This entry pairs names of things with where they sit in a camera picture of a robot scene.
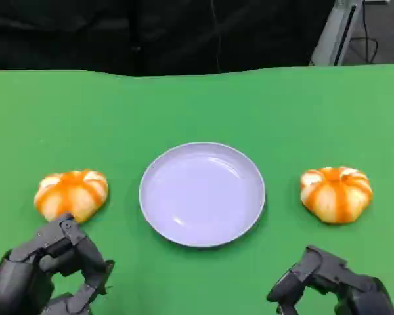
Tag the black backdrop curtain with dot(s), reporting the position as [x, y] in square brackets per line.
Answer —
[85, 33]

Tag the lilac plate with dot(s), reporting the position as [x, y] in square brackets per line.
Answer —
[200, 197]

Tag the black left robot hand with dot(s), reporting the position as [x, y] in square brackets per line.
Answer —
[23, 262]

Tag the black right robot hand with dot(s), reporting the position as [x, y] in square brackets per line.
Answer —
[328, 274]

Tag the grey metal stand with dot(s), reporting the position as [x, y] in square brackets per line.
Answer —
[331, 39]

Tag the green table cloth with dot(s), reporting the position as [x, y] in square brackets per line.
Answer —
[197, 108]

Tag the orange and white bread roll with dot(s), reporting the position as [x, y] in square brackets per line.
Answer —
[335, 197]
[72, 193]

